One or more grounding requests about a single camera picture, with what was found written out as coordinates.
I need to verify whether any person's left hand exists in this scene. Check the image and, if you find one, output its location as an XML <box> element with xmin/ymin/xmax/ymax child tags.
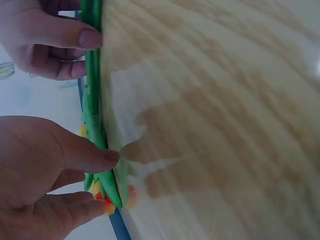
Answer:
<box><xmin>0</xmin><ymin>115</ymin><xmax>121</xmax><ymax>240</ymax></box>

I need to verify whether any person's right hand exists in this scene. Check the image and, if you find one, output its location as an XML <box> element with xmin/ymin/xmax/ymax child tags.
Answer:
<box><xmin>0</xmin><ymin>0</ymin><xmax>104</xmax><ymax>81</ymax></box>

